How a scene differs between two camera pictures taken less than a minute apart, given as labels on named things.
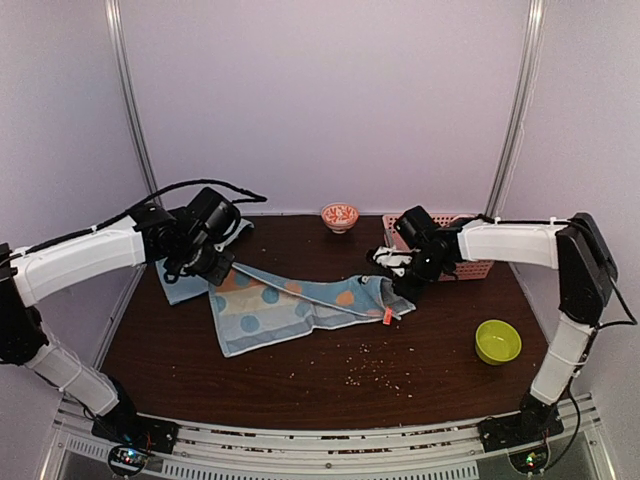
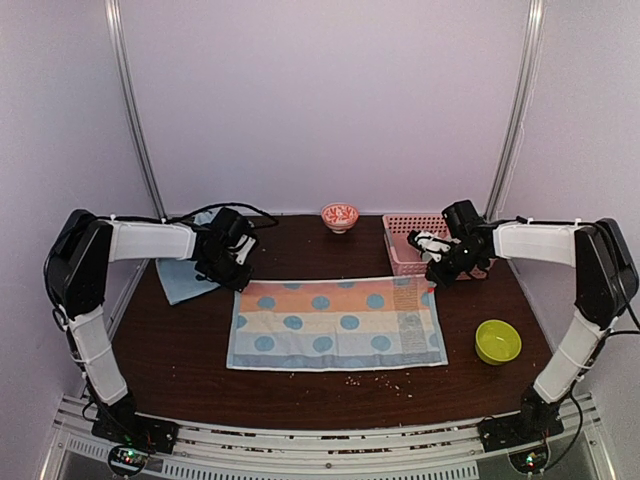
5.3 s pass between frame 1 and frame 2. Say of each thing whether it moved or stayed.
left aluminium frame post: stayed
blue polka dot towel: moved
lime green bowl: stayed
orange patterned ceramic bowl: stayed
